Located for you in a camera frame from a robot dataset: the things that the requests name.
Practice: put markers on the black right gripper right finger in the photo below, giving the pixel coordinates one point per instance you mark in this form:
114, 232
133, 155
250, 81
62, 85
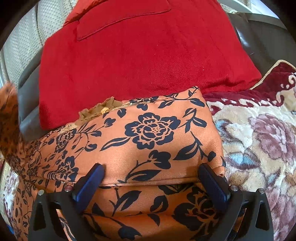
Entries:
244, 215

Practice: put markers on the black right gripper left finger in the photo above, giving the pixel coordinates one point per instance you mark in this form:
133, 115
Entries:
72, 201

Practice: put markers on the orange floral garment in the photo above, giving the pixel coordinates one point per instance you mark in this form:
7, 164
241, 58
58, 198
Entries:
150, 150

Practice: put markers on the floral plush blanket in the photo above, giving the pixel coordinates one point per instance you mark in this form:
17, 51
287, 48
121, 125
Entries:
257, 129

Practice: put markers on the red pillow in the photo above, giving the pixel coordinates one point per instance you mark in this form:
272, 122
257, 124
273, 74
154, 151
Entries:
136, 49

